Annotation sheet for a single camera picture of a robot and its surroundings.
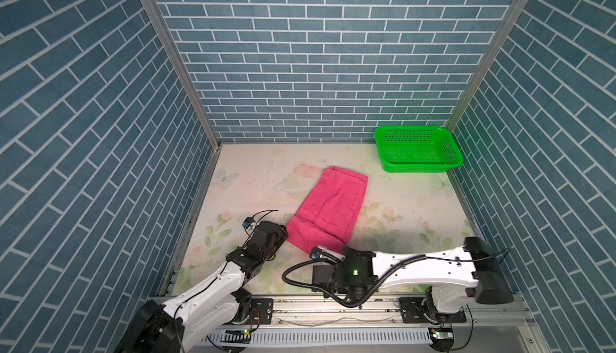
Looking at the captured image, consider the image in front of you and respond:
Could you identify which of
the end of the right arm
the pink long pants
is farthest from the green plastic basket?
the end of the right arm

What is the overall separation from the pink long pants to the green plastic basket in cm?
20

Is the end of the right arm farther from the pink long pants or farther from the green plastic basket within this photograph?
the green plastic basket

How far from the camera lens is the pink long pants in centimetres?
86

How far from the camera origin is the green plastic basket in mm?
1106
